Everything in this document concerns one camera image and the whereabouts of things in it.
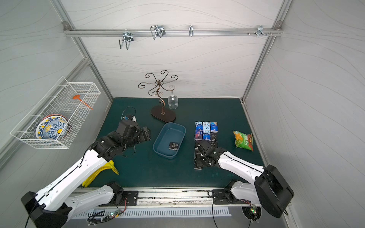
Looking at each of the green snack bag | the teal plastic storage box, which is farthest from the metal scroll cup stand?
the green snack bag

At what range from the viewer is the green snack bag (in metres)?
0.92

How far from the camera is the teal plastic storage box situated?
88cm
